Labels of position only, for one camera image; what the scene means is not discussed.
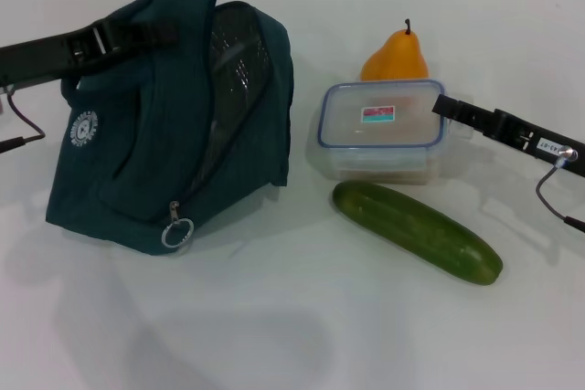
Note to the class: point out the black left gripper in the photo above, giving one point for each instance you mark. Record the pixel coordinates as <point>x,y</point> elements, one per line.
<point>41,59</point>

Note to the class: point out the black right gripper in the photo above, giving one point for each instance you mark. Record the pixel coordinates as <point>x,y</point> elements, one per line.
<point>539,143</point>

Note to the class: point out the dark blue-green insulated lunch bag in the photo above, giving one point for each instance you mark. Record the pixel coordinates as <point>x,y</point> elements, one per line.
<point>137,134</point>

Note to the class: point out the clear plastic food container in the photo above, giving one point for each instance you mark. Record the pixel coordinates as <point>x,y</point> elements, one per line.
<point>365,134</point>

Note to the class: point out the green cucumber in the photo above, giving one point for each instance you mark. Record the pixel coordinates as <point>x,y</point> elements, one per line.
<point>411,230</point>

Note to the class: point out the yellow pear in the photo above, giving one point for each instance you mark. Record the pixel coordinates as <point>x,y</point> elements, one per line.
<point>397,56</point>

